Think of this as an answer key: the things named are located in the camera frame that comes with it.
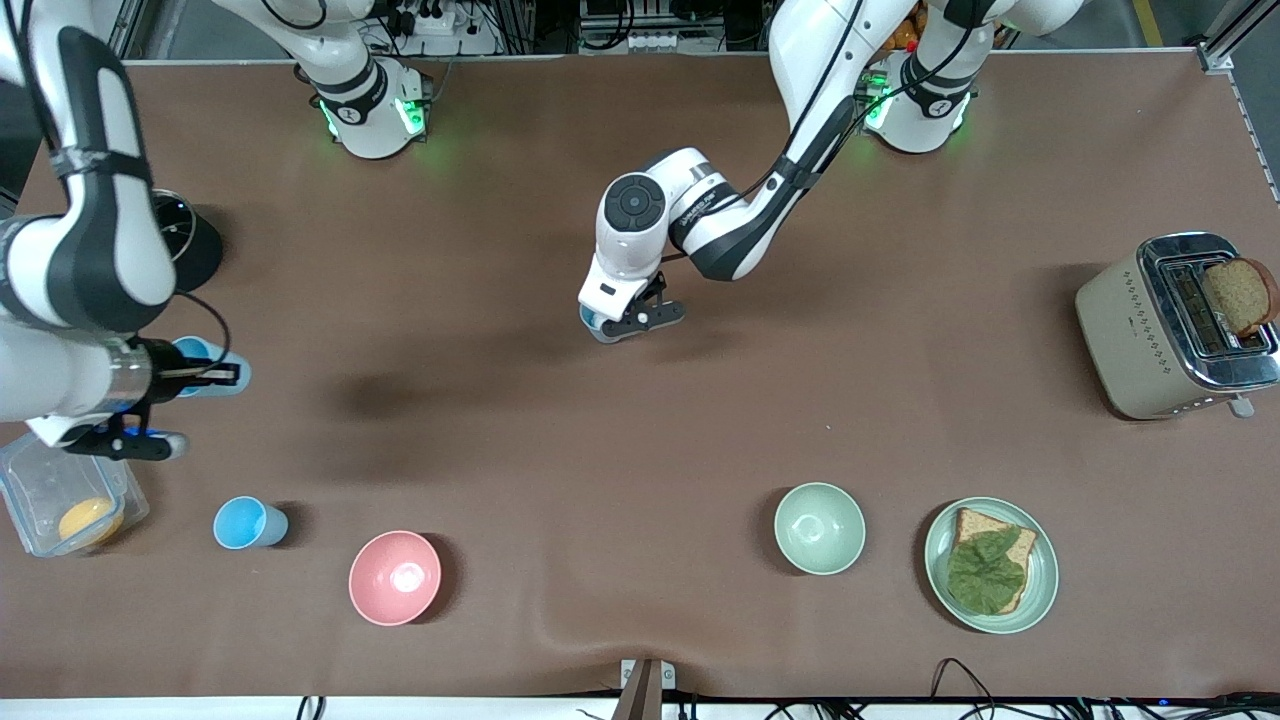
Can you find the plain blue cup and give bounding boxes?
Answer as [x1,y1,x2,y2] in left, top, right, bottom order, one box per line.
[213,496,290,551]
[172,336,253,398]

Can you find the blue cup with white tissue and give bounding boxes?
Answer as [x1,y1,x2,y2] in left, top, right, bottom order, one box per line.
[579,306,629,345]

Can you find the black pot with glass lid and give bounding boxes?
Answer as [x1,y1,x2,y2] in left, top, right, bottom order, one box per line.
[148,189,224,295]

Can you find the orange round food piece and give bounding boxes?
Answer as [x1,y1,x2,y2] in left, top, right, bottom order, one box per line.
[57,497,126,548]

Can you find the clear plastic lunch box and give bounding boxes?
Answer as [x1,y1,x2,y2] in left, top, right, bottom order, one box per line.
[0,430,151,558]

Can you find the white power strip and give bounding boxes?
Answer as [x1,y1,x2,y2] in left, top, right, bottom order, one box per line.
[580,28,696,55]

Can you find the pale green bowl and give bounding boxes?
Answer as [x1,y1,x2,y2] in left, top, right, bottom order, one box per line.
[773,482,867,577]

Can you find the pink bowl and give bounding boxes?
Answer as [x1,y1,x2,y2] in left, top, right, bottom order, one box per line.
[348,530,443,628]

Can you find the bag of orange snacks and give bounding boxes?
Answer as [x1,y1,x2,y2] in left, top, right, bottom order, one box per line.
[880,8,923,53]

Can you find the brown bread slice with crust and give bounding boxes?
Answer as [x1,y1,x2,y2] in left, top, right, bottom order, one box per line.
[953,507,1040,615]

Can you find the green lettuce leaf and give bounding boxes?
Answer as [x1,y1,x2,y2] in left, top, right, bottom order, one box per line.
[946,527,1029,616]

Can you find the pale green plate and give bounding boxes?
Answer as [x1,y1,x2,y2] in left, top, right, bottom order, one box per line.
[923,497,1060,635]

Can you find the beige and chrome toaster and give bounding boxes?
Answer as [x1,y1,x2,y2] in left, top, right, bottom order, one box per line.
[1075,232,1280,421]

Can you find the brown toast slice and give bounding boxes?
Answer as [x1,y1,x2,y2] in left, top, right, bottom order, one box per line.
[1203,257,1280,338]

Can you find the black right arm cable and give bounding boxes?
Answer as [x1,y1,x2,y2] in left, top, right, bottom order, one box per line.
[172,290,233,373]

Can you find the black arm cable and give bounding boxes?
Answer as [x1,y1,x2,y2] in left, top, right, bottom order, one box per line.
[660,0,986,263]
[172,290,233,373]

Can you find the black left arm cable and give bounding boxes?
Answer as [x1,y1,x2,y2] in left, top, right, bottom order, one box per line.
[660,0,986,263]

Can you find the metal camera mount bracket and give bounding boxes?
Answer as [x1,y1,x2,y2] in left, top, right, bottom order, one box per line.
[612,657,677,720]

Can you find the black looped floor cable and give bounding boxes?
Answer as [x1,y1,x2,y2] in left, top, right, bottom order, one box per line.
[930,657,1003,720]

